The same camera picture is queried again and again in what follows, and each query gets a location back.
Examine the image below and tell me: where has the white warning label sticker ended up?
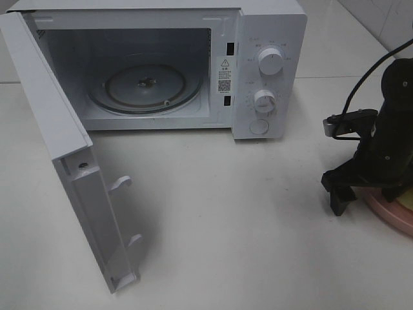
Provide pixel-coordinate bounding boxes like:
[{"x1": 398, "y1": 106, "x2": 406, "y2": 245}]
[{"x1": 216, "y1": 56, "x2": 235, "y2": 95}]

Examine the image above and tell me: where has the white microwave oven body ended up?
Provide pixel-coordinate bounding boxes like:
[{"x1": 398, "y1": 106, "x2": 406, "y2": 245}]
[{"x1": 5, "y1": 1, "x2": 307, "y2": 140}]

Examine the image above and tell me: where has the upper white power knob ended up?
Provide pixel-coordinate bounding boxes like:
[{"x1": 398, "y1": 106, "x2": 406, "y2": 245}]
[{"x1": 257, "y1": 46, "x2": 284, "y2": 76}]

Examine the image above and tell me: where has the glass microwave turntable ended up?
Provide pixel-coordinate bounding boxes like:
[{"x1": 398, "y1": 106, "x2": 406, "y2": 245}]
[{"x1": 88, "y1": 63, "x2": 203, "y2": 115}]

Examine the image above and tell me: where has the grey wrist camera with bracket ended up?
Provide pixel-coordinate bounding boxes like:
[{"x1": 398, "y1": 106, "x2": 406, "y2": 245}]
[{"x1": 323, "y1": 109, "x2": 378, "y2": 140}]

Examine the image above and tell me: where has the toast sandwich with lettuce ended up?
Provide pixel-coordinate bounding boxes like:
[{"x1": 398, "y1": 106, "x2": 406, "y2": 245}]
[{"x1": 398, "y1": 191, "x2": 413, "y2": 211}]

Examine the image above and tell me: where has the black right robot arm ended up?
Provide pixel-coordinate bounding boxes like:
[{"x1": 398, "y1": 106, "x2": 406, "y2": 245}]
[{"x1": 321, "y1": 58, "x2": 412, "y2": 216}]

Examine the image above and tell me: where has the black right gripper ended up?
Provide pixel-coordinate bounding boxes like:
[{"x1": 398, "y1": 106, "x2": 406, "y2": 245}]
[{"x1": 321, "y1": 102, "x2": 412, "y2": 216}]

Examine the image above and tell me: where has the pink round plate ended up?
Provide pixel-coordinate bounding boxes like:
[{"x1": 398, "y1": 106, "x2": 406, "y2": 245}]
[{"x1": 359, "y1": 187, "x2": 412, "y2": 237}]

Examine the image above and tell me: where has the lower white timer knob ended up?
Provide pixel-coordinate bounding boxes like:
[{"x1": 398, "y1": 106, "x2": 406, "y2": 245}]
[{"x1": 254, "y1": 90, "x2": 276, "y2": 114}]

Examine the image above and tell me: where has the round white door button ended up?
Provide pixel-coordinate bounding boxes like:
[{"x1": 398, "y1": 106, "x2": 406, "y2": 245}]
[{"x1": 250, "y1": 119, "x2": 269, "y2": 135}]

